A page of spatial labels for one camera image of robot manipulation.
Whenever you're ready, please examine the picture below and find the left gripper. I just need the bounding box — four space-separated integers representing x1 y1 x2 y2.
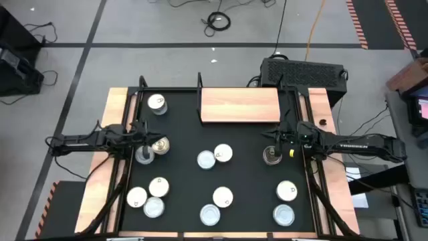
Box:
129 120 167 159

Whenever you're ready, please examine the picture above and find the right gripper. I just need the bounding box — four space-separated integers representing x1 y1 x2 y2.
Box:
260 121 302 159

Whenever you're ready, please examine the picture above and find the red blue label pull-tab can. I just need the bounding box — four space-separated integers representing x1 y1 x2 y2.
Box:
212 186 234 209
148 176 171 198
152 136 171 156
126 186 148 209
276 180 298 202
213 143 234 163
262 145 283 167

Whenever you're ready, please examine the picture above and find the Bumble Bee tuna can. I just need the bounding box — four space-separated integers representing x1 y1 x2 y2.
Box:
143 196 165 219
199 204 221 227
134 145 156 165
272 204 296 227
196 149 217 171

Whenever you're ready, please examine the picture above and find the pull-tab can pale label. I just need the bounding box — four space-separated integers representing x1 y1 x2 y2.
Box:
147 93 169 116

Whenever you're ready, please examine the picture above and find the black table mat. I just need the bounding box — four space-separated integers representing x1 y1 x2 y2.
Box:
118 90 317 234

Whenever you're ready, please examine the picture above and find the black perforated computer case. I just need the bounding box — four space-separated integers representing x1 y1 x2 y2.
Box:
259 57 348 108

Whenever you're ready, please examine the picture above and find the black desk beam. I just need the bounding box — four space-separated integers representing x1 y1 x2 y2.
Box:
347 163 411 197

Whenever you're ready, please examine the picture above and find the black mat orange striped edge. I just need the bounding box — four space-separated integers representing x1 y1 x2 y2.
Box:
384 0 428 51
346 0 407 50
33 180 88 239

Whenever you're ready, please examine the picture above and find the grey desk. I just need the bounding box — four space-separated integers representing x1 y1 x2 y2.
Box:
384 90 428 191

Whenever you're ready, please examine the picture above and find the brown cardboard box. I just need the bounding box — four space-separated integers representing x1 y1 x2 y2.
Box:
386 56 428 93

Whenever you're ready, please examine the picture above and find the black equipment case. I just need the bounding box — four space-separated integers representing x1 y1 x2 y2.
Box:
0 6 46 98

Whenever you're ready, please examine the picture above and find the monitor with lit screen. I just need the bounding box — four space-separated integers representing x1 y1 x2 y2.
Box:
406 93 428 127

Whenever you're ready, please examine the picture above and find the black keyboard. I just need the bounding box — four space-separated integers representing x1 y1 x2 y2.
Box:
410 187 428 228

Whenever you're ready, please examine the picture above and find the black hanging cable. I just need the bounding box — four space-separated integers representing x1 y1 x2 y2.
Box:
270 0 288 58

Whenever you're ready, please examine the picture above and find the coiled black cable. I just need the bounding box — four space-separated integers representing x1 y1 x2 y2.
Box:
200 11 232 37

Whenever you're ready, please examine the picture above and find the orange hanging power cable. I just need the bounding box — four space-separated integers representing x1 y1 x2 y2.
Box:
304 0 327 62

